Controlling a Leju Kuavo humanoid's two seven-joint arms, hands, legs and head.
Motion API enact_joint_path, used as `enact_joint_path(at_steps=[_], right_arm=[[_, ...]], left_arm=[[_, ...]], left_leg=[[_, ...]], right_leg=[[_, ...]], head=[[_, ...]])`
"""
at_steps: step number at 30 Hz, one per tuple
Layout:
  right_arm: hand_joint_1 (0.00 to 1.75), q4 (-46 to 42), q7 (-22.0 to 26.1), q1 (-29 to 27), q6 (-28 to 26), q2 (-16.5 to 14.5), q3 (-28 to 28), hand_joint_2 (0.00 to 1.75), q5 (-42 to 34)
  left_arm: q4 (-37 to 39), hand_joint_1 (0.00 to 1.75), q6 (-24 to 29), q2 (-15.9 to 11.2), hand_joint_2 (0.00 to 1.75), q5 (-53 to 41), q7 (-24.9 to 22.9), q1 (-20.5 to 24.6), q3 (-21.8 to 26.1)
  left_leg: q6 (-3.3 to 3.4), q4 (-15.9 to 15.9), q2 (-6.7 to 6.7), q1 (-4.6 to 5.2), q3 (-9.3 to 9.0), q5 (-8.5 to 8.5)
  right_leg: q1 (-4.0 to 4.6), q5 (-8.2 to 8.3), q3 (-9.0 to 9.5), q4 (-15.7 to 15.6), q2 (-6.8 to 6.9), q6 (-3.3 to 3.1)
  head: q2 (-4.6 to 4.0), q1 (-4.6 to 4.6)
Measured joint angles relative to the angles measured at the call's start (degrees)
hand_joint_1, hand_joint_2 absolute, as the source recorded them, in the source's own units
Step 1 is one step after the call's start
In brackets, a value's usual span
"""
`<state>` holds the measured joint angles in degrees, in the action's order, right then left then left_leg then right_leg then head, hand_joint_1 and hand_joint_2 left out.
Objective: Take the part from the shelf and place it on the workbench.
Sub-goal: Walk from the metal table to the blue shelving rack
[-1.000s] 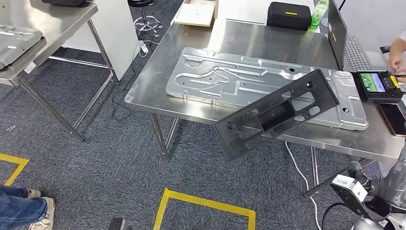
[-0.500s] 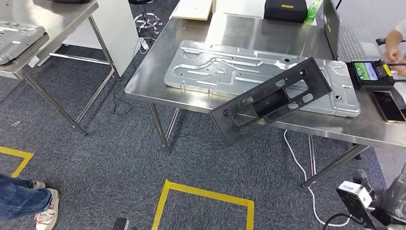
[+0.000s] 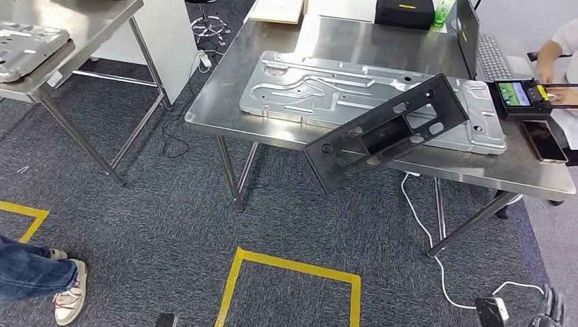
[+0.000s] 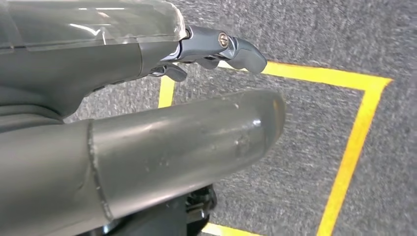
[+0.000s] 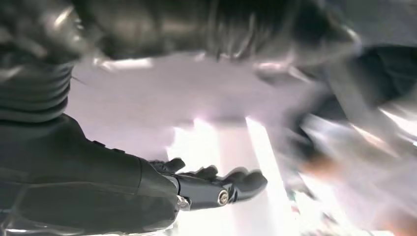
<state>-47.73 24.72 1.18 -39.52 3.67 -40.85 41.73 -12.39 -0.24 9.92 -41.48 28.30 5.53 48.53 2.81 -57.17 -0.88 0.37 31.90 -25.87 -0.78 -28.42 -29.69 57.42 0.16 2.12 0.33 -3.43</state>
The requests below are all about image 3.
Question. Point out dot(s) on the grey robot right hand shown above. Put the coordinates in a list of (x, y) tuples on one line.
[(551, 307)]

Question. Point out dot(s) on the black plastic mounting plate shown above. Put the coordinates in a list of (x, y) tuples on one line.
[(334, 167)]

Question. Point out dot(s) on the steel workbench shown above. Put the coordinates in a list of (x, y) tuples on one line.
[(361, 40)]

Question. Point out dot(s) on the dark smartphone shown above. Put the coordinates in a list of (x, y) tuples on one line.
[(542, 142)]

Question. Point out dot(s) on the white power strip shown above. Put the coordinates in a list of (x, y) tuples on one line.
[(413, 174)]

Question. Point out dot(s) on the black handheld controller with screen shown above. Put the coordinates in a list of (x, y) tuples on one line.
[(519, 110)]

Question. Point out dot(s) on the person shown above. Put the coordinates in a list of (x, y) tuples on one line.
[(27, 275), (548, 54)]

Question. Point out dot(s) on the black laptop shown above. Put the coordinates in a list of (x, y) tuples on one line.
[(467, 31)]

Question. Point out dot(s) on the green drink bottle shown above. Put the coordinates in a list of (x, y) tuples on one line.
[(442, 13)]

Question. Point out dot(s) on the black zip case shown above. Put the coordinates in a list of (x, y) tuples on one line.
[(402, 18)]

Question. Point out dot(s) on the stamped metal panel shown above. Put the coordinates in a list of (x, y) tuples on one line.
[(293, 90), (27, 49)]

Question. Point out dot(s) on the white table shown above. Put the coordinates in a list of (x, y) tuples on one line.
[(338, 9)]

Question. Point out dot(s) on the open cardboard box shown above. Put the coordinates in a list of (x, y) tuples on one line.
[(275, 9)]

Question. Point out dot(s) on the white power adapter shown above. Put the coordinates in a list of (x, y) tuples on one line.
[(205, 61)]

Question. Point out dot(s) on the black round stool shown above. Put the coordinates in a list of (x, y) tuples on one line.
[(207, 28)]

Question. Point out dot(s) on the white partition board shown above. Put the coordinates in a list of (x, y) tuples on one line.
[(171, 36)]

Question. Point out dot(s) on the steel table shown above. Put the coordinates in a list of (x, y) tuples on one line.
[(90, 18)]

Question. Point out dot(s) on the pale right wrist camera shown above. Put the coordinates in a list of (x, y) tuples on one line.
[(490, 313)]

